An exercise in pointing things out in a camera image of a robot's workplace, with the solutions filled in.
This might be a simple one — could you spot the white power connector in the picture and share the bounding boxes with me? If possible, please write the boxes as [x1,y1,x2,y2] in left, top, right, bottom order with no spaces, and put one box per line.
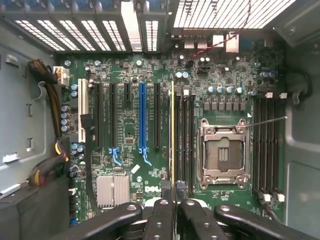
[52,65,71,88]

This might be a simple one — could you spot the yellow and black power cable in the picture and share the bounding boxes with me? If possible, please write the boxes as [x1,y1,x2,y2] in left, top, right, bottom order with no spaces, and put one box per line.
[27,58,71,141]

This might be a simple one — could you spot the short black expansion slot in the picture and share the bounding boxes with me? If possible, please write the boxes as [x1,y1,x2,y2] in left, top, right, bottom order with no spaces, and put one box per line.
[123,82,132,102]

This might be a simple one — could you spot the white expansion slot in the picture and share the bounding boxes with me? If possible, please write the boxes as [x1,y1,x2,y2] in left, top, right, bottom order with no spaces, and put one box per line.
[77,78,88,144]

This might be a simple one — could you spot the black looped cable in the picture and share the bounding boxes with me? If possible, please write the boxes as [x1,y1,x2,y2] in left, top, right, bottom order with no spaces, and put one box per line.
[284,67,313,99]

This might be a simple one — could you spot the red and black twisted wire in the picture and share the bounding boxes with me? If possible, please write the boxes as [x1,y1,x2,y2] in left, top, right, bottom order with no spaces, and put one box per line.
[186,0,252,64]

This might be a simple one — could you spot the thin metal locking lever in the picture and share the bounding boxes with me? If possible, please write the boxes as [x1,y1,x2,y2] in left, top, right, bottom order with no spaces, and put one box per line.
[245,115,288,130]

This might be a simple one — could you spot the sleeved multicolour cable bundle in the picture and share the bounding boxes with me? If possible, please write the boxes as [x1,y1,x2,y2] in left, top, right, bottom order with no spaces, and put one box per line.
[26,136,71,188]

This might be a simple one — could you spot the silver USB port block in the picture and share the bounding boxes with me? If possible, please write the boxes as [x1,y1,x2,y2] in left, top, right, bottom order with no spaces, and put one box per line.
[183,30,209,50]

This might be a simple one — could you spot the grey metal PC case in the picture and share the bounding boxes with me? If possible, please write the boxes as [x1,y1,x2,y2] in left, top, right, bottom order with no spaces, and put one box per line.
[0,0,320,240]

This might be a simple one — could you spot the black RAM slot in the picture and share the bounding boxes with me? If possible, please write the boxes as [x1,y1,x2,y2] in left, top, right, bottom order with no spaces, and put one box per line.
[252,96,260,198]
[259,92,267,202]
[273,92,286,203]
[175,89,183,181]
[181,89,189,187]
[188,90,196,197]
[266,96,274,201]

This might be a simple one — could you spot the black power supply box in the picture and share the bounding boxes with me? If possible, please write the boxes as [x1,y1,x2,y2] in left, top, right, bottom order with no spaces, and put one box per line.
[0,174,71,240]

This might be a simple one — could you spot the long black expansion slot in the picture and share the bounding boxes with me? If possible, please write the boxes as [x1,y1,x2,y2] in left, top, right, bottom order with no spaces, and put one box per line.
[153,83,161,149]
[94,82,104,149]
[108,83,118,149]

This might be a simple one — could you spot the green Dell motherboard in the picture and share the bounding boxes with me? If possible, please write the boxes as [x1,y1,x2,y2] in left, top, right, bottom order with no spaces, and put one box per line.
[53,52,288,226]

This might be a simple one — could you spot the silver Ethernet port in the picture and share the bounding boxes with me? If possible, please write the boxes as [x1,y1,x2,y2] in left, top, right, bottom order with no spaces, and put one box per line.
[225,33,240,54]

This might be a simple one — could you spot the blue expansion slot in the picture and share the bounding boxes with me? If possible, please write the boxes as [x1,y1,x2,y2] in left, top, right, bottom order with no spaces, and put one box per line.
[138,81,148,154]

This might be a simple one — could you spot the metal CPU socket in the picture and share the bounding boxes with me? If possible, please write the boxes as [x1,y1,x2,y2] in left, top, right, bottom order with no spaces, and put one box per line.
[196,117,251,190]

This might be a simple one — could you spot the silver finned heat sink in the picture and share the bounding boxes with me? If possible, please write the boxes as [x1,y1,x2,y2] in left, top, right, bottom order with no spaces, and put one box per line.
[96,174,131,209]

